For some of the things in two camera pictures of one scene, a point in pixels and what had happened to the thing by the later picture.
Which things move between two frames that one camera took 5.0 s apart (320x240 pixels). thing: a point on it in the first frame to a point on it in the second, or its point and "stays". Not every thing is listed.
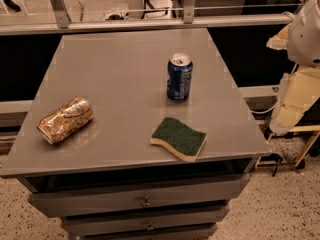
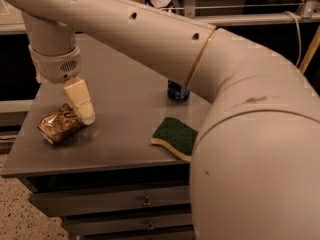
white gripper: (306, 34) to (57, 68)
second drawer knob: (150, 227) stays
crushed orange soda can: (59, 123) stays
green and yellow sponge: (185, 142) stays
